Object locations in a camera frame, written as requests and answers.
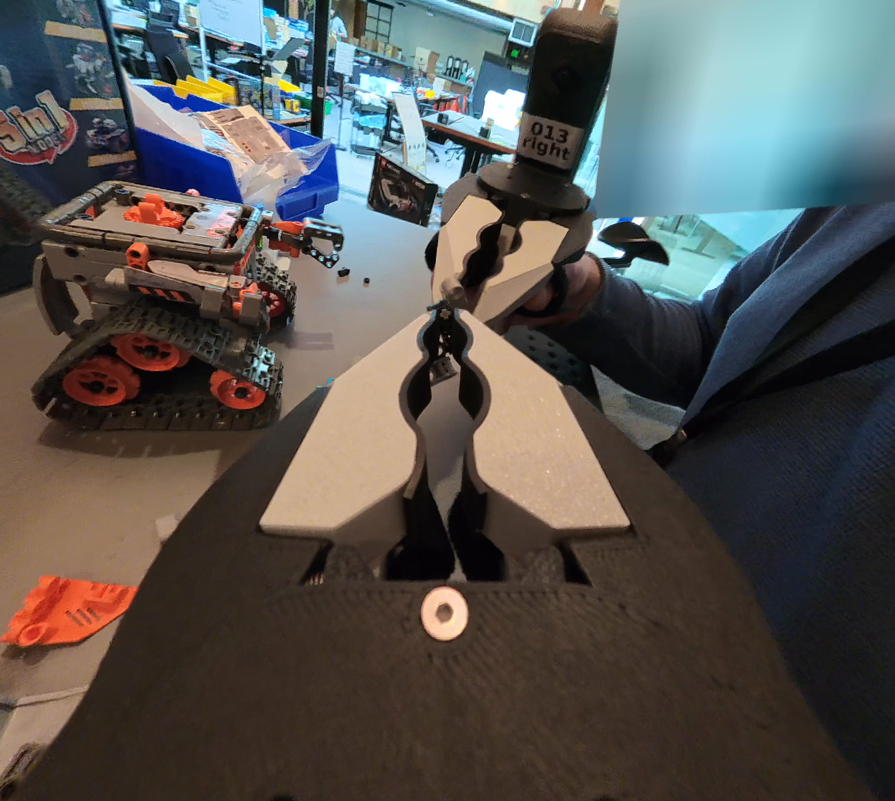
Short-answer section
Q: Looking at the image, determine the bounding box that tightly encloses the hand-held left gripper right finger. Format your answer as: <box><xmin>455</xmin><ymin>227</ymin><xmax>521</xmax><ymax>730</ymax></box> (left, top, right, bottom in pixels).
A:
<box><xmin>456</xmin><ymin>313</ymin><xmax>633</xmax><ymax>546</ymax></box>

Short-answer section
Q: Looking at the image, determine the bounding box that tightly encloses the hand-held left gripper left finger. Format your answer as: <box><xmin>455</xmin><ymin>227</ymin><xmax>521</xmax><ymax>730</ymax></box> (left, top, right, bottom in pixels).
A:
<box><xmin>259</xmin><ymin>317</ymin><xmax>431</xmax><ymax>546</ymax></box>

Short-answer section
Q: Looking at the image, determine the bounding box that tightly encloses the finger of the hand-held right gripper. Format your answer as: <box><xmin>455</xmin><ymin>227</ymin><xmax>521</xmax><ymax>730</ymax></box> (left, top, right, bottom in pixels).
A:
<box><xmin>463</xmin><ymin>221</ymin><xmax>569</xmax><ymax>332</ymax></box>
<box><xmin>430</xmin><ymin>194</ymin><xmax>504</xmax><ymax>314</ymax></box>

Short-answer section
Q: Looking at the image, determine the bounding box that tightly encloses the person's right hand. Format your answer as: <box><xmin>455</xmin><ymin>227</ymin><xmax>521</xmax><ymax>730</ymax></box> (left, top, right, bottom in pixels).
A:
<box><xmin>519</xmin><ymin>252</ymin><xmax>605</xmax><ymax>321</ymax></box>

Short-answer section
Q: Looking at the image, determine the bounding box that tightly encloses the black product box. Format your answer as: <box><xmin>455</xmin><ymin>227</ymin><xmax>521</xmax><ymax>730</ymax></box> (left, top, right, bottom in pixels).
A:
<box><xmin>367</xmin><ymin>151</ymin><xmax>440</xmax><ymax>227</ymax></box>

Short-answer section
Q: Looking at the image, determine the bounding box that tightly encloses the black perforated panel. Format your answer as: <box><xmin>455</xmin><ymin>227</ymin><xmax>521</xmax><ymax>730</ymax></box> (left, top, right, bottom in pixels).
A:
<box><xmin>503</xmin><ymin>324</ymin><xmax>604</xmax><ymax>412</ymax></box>

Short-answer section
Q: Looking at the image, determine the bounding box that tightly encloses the blue storage bin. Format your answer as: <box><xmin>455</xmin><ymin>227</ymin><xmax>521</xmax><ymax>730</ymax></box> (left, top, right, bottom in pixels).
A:
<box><xmin>129</xmin><ymin>79</ymin><xmax>340</xmax><ymax>223</ymax></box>

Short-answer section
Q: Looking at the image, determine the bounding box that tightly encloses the black pole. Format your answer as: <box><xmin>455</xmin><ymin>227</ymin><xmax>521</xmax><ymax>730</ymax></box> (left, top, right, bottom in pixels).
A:
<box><xmin>311</xmin><ymin>0</ymin><xmax>338</xmax><ymax>141</ymax></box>

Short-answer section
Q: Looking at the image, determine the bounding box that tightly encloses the tracked toy robot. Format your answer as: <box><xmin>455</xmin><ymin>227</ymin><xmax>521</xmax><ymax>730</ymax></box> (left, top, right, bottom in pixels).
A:
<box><xmin>31</xmin><ymin>180</ymin><xmax>345</xmax><ymax>431</ymax></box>

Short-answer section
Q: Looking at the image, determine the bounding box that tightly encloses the orange angled panel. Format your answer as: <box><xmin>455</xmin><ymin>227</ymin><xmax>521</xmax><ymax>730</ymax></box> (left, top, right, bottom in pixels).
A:
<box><xmin>0</xmin><ymin>576</ymin><xmax>139</xmax><ymax>648</ymax></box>

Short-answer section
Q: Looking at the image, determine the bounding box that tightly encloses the whiteboard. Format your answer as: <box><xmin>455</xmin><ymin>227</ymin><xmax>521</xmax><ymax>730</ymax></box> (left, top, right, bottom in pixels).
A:
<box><xmin>194</xmin><ymin>0</ymin><xmax>265</xmax><ymax>50</ymax></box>

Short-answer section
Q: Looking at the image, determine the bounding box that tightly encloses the blue robot kit box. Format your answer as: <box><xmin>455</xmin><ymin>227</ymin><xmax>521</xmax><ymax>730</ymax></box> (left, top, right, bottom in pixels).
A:
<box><xmin>0</xmin><ymin>0</ymin><xmax>141</xmax><ymax>295</ymax></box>

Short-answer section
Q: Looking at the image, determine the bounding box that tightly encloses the black shoulder strap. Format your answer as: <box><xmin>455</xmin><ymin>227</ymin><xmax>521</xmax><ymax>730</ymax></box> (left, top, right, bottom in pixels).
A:
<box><xmin>647</xmin><ymin>318</ymin><xmax>895</xmax><ymax>466</ymax></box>

